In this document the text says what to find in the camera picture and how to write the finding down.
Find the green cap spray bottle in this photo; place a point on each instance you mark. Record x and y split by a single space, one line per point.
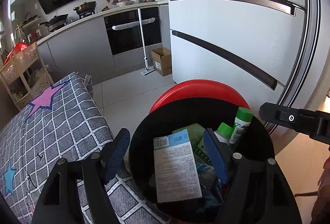
242 121

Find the black built-in oven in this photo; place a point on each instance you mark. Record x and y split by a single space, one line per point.
129 38

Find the white refrigerator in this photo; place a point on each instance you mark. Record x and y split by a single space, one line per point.
232 20

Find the brown cooking pot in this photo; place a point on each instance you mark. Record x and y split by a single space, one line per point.
86 7

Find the white and blue box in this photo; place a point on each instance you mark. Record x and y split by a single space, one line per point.
175 170

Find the green cap white bottle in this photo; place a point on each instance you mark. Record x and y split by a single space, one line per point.
224 131

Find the white mop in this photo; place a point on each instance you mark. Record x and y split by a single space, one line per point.
142 41

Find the red basket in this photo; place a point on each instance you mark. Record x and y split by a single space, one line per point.
16 51

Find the person's right hand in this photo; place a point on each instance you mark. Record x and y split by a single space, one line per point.
323 200

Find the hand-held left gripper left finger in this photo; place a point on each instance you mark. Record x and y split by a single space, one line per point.
117 151

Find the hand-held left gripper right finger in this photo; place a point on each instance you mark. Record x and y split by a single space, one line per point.
215 154

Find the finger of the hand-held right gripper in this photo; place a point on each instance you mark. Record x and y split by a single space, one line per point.
283 115

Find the condiment shelf rack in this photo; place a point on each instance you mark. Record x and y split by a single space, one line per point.
28 30

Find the blue plastic wrapper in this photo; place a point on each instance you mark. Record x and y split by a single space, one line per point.
209 198

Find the beige storage cart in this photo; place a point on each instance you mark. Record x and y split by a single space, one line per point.
25 59

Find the white bowl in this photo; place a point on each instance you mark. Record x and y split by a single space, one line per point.
123 3

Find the grey base cabinets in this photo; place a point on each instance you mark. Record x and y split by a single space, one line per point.
82 43

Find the cardboard box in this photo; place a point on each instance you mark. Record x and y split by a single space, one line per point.
162 61

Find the black trash bin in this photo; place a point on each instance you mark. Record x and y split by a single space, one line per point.
257 141

